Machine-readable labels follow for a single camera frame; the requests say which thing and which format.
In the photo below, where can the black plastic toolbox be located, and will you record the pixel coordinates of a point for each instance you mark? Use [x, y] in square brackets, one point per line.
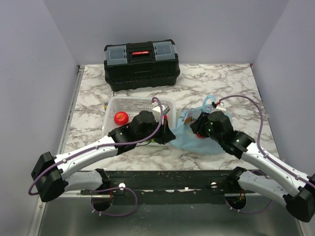
[141, 65]

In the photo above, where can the light blue plastic bag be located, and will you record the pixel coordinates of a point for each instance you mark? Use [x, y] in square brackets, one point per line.
[186, 139]

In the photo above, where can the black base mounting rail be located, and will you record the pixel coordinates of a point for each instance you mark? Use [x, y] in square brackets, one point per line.
[170, 188]

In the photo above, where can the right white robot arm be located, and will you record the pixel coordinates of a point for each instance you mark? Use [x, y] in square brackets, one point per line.
[288, 186]

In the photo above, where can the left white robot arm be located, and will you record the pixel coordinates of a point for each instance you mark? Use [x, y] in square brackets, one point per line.
[51, 173]

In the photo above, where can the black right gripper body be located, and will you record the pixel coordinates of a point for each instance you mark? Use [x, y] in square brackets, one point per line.
[203, 128]

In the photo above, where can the white plastic basket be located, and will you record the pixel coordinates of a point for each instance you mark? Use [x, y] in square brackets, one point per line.
[133, 106]

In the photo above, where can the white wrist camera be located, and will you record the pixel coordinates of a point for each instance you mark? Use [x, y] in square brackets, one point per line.
[218, 106]
[158, 110]

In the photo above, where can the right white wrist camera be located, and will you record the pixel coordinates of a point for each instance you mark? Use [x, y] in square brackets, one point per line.
[218, 106]

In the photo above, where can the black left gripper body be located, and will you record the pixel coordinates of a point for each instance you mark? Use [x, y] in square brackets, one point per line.
[161, 136]

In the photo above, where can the red fake apple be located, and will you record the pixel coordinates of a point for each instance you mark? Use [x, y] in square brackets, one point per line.
[121, 118]

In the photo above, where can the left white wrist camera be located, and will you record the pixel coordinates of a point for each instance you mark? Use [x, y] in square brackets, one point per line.
[158, 110]

